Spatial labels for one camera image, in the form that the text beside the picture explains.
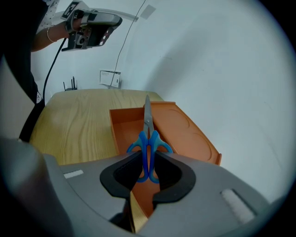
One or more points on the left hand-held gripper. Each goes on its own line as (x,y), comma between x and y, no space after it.
(71,10)

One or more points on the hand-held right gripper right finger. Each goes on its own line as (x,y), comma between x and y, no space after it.
(208,185)

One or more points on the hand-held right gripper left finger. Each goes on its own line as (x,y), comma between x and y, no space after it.
(88,182)

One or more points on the orange wooden drawer box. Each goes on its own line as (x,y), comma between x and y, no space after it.
(180,129)

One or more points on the person's left forearm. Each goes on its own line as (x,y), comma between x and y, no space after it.
(44,40)

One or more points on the person's left hand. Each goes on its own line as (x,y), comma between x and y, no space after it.
(75,25)

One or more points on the black router with antennas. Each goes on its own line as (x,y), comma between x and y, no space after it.
(73,84)

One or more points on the person's torso in black top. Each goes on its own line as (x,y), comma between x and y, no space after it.
(20,46)

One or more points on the grey wall tape patch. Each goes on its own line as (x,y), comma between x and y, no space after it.
(148,12)

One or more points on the white wall socket box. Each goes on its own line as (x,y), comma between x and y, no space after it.
(108,78)

